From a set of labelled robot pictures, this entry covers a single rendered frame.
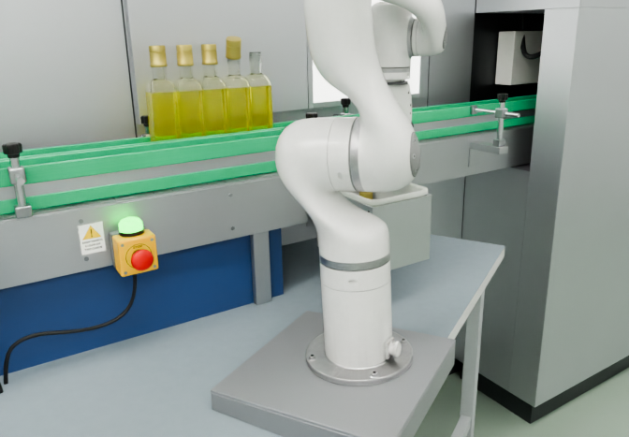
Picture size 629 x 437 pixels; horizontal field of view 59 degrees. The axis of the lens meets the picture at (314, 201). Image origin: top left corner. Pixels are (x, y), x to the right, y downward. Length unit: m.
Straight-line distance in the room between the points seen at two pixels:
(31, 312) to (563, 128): 1.47
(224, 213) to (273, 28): 0.55
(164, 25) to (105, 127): 0.28
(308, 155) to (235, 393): 0.40
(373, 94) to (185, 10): 0.70
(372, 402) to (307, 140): 0.42
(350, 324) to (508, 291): 1.20
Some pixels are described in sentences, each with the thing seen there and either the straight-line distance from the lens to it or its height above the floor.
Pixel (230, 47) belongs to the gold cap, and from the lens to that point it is 1.30.
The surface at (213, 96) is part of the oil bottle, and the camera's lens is 1.28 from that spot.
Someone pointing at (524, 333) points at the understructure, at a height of 0.36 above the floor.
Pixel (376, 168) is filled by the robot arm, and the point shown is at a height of 1.15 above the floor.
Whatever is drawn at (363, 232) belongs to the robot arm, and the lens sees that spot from 0.89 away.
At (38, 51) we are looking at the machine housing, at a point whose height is 1.32.
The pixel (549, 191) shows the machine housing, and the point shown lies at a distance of 1.88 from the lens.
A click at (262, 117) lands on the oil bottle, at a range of 1.34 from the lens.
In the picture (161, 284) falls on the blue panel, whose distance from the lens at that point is 1.22.
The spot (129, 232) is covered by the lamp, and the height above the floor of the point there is 1.00.
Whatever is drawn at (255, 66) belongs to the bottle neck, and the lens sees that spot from 1.34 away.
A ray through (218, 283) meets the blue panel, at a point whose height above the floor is 0.82.
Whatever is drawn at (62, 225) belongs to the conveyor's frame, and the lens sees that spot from 1.11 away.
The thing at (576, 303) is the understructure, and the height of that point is 0.45.
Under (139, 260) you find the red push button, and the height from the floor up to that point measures 0.96.
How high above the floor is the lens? 1.34
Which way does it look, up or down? 16 degrees down
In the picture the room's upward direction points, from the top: 1 degrees counter-clockwise
